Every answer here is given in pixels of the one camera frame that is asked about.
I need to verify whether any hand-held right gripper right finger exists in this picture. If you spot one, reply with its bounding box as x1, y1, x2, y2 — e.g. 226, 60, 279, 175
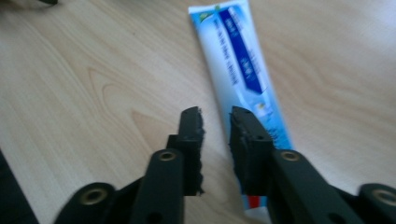
229, 105, 276, 198

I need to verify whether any blue and white toothpaste tube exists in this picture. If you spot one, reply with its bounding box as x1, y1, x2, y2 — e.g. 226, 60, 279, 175
188, 0, 295, 224

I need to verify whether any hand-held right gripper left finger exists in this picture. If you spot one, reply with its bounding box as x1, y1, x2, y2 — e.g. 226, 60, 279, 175
165, 105, 205, 197

